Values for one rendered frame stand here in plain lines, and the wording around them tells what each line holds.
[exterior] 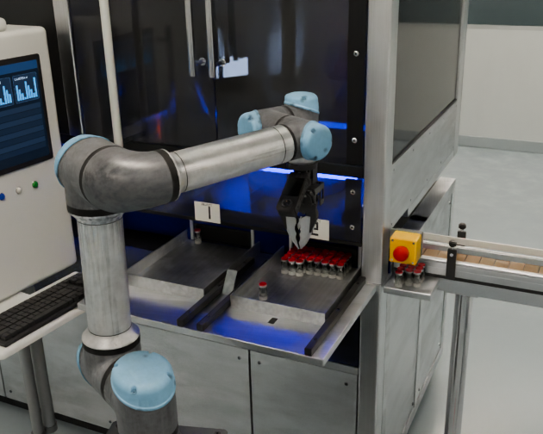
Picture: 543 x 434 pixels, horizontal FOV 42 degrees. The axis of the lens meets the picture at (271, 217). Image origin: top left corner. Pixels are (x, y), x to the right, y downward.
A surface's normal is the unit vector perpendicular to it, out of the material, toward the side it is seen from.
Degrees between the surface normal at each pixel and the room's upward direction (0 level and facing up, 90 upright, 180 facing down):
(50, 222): 90
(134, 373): 7
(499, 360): 0
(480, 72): 90
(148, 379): 7
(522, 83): 90
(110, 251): 90
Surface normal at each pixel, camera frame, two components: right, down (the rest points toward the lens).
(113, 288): 0.49, 0.30
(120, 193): -0.01, 0.44
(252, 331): -0.02, -0.93
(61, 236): 0.85, 0.17
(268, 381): -0.42, 0.34
